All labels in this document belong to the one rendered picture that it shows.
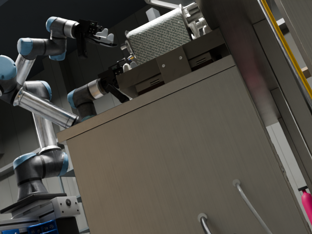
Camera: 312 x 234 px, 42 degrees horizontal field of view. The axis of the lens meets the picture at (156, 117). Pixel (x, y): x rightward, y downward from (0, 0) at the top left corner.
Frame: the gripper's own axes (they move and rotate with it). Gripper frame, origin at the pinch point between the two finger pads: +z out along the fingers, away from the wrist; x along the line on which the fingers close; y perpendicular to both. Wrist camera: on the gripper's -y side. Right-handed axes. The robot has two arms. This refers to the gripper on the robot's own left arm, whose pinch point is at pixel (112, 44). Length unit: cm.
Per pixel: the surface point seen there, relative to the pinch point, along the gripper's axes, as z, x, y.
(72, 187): -228, 409, -132
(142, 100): 37, -30, -23
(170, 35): 26.6, -4.0, 8.8
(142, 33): 14.4, -4.0, 6.9
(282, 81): 72, 9, 5
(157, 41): 22.1, -4.0, 4.9
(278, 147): 49, 360, 18
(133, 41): 11.5, -4.0, 2.7
